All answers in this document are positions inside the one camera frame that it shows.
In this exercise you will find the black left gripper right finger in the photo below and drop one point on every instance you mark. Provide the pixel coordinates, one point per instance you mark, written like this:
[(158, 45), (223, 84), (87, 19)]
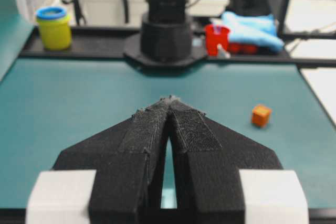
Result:
[(207, 157)]

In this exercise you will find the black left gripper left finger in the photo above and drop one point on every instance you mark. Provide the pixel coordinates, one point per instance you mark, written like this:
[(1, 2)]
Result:
[(129, 160)]

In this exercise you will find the small orange block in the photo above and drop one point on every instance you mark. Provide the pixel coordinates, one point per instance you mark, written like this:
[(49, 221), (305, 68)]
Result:
[(260, 115)]

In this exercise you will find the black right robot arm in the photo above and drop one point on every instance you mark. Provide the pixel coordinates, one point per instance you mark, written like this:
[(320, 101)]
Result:
[(166, 34)]

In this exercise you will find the red plastic cup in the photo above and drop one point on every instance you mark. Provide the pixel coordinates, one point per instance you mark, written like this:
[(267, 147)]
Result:
[(216, 35)]

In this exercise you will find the red tray under cloth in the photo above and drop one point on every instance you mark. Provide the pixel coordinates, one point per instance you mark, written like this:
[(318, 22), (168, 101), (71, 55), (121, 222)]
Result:
[(242, 48)]

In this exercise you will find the light blue cloth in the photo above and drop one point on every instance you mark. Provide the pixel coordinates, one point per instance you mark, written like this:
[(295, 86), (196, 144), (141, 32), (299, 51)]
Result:
[(254, 30)]

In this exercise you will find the yellow jar with blue lid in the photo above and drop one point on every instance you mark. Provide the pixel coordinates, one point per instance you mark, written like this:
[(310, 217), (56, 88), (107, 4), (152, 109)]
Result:
[(53, 26)]

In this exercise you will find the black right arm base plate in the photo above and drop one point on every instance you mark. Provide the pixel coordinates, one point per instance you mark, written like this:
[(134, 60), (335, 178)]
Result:
[(132, 50)]

